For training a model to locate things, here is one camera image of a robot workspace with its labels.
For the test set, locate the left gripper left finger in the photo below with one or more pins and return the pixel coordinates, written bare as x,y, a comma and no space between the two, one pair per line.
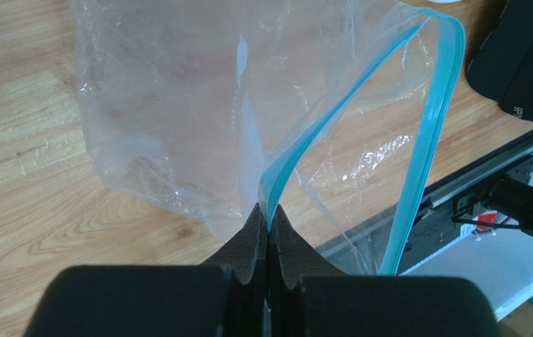
223,296

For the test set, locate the clear zip top bag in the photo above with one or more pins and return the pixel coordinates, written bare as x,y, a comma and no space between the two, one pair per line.
330,109

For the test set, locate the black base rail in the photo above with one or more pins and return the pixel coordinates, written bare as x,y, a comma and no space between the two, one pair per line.
457,205

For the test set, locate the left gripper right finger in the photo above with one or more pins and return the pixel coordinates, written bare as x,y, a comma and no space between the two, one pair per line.
311,297

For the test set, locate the black baseball cap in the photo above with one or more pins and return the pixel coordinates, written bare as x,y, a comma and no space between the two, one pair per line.
501,69

